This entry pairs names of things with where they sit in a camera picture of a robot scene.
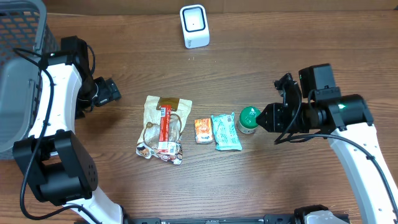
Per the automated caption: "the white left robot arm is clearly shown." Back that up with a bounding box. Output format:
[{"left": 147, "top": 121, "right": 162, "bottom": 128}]
[{"left": 12, "top": 36, "right": 130, "bottom": 223}]

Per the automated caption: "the grey plastic basket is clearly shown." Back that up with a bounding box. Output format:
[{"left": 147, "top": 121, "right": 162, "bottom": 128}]
[{"left": 1, "top": 0, "right": 60, "bottom": 160}]

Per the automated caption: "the brown snack bag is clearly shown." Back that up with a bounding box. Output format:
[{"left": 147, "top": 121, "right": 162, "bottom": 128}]
[{"left": 136, "top": 95, "right": 192, "bottom": 165}]

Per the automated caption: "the red white snack bar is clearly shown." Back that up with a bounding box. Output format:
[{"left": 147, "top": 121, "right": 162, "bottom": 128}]
[{"left": 158, "top": 105, "right": 176, "bottom": 155}]

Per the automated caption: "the orange snack packet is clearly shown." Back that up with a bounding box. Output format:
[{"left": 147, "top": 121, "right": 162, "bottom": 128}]
[{"left": 195, "top": 118, "right": 214, "bottom": 144}]

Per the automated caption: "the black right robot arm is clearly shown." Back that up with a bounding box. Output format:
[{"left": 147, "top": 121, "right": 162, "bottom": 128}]
[{"left": 256, "top": 63, "right": 397, "bottom": 223}]

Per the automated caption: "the white barcode scanner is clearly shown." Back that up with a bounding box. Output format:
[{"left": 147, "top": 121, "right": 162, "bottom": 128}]
[{"left": 180, "top": 4, "right": 210, "bottom": 49}]

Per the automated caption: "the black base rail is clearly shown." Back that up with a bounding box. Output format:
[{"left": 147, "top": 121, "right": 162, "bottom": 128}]
[{"left": 126, "top": 214, "right": 302, "bottom": 224}]

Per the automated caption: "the green lid jar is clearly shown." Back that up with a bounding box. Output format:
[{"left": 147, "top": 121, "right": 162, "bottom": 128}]
[{"left": 237, "top": 106, "right": 261, "bottom": 134}]

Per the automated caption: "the teal snack packet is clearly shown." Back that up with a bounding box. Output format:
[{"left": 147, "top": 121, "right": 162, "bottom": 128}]
[{"left": 211, "top": 113, "right": 243, "bottom": 151}]

